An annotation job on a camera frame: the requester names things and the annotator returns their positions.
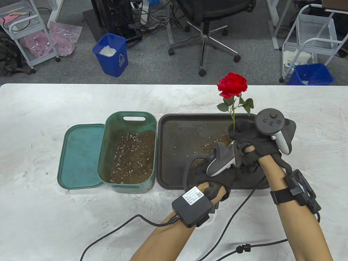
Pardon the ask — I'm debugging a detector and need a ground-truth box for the black computer tower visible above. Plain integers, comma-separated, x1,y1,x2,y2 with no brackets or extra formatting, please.
91,0,135,36

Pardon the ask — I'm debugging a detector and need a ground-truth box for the black floor mat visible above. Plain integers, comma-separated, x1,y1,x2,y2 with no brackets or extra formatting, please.
82,10,109,42

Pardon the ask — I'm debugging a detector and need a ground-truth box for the aluminium rail piece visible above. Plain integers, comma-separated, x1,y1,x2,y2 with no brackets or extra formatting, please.
167,19,175,46

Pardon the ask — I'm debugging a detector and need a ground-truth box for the pink plastic bag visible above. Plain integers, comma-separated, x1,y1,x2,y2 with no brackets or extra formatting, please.
48,22,83,57
20,31,53,57

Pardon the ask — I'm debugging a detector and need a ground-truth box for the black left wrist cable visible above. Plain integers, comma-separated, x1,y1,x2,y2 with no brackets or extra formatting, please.
80,214,181,261

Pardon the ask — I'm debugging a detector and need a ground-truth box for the teal plastic bin lid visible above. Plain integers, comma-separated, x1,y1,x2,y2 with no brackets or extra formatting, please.
57,124,105,190

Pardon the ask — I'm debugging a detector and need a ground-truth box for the green plastic storage bin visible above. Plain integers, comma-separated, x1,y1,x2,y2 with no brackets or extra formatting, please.
97,111,158,194

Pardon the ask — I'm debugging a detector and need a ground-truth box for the white rolling cart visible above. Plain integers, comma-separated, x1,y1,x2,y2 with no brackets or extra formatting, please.
279,4,348,83
0,0,61,74

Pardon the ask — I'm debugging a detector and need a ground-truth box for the black right wrist strap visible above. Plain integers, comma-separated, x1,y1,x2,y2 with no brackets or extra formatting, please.
270,188,293,205

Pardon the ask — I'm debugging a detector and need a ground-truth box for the person's left forearm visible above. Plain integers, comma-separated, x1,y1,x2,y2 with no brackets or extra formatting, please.
130,182,227,261

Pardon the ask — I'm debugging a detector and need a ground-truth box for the red artificial rose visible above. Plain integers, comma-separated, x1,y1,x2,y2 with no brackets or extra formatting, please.
217,72,254,131

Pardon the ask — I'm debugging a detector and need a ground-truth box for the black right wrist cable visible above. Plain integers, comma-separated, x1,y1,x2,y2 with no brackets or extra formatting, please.
200,174,288,261

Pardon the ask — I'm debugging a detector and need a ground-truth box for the white power strip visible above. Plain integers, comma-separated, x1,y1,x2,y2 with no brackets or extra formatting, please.
130,0,150,25

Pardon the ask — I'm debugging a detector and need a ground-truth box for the black office chair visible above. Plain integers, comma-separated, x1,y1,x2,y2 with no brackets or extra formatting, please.
167,0,257,77

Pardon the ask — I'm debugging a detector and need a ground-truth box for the white desk leg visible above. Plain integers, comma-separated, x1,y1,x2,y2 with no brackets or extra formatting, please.
266,0,290,50
48,0,71,29

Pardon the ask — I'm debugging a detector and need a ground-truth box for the white box in cart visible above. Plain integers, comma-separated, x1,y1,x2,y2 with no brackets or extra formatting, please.
283,49,312,68

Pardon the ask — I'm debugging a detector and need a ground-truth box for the tangle of black cables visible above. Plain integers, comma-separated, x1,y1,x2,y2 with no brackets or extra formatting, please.
109,0,182,46

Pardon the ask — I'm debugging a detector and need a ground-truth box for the person's right hand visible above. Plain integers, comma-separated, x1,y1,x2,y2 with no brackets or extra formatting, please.
228,119,286,166

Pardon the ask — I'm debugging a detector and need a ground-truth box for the black labelled wrist box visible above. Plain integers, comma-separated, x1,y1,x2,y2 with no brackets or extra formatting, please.
172,186,214,228

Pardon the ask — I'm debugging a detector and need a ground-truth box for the dark brown plastic tray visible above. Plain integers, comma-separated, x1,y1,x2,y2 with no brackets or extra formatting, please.
156,113,271,190

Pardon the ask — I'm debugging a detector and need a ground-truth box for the person's left hand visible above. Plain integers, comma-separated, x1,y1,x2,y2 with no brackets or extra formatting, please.
189,160,240,210

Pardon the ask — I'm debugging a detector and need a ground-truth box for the black lattice wrist mount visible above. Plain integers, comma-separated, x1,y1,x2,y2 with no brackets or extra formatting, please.
283,169,321,222

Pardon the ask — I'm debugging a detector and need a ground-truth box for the plain blue waste bin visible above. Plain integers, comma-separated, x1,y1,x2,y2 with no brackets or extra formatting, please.
288,63,334,86

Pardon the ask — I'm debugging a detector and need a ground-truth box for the dark clothing pile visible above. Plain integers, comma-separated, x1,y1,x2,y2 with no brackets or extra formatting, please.
0,33,32,77

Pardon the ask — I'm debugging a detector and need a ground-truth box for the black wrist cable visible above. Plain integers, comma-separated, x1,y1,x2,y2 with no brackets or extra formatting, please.
200,174,288,261
80,214,181,261

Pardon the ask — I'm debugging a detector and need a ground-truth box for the person's right forearm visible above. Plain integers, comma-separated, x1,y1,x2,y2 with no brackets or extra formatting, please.
257,155,333,261

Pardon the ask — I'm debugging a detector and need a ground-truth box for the dark grey right controller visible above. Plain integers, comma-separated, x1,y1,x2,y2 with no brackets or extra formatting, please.
255,108,290,155

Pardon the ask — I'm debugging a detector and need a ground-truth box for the grey and white left controller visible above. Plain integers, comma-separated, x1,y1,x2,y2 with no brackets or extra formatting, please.
183,141,243,192

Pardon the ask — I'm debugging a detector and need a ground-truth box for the blue bin with white symbol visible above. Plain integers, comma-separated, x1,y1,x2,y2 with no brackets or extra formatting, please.
92,33,129,77

